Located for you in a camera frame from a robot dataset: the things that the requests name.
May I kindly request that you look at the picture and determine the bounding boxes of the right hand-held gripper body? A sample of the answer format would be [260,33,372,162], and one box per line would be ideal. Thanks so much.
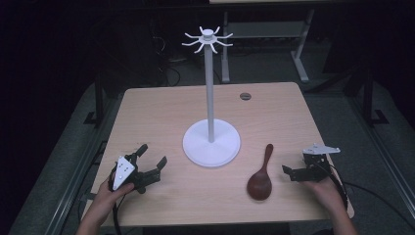
[301,143,342,182]

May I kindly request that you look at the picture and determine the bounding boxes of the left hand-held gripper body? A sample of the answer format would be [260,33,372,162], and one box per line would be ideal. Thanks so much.
[108,153,162,195]

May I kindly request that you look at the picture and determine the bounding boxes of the dark wooden spoon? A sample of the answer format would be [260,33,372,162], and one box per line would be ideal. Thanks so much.
[246,143,275,202]

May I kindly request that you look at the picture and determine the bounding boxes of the white hook stand rack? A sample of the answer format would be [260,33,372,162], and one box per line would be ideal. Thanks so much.
[181,25,242,168]

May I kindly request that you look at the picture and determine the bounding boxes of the person's right hand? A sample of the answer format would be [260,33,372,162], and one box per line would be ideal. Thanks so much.
[302,175,347,218]

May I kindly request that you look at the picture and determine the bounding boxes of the person's left hand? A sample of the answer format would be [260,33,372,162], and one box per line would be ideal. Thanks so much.
[93,177,135,225]

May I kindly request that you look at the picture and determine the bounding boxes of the black metal stand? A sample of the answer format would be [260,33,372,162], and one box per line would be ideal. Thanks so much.
[82,72,106,127]
[360,70,390,127]

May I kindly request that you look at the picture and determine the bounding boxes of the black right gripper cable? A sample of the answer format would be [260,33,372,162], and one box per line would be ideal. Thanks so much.
[317,161,349,210]

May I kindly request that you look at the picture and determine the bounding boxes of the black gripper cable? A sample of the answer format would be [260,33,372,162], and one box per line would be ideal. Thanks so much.
[317,161,349,210]
[112,194,126,235]

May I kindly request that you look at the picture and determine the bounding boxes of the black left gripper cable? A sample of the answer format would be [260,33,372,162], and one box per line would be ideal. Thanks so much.
[112,194,126,235]

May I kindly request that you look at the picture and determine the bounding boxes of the aluminium floor rail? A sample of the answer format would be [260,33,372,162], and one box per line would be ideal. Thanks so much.
[350,97,415,213]
[43,97,115,235]

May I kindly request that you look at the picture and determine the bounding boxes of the black floor cable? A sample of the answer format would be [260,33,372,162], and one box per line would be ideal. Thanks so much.
[344,181,415,229]

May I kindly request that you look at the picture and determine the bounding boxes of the black floor cables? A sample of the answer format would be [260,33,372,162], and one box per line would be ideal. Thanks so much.
[151,33,184,87]

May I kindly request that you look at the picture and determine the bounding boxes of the white desk frame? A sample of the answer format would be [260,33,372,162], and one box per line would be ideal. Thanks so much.
[208,0,331,84]

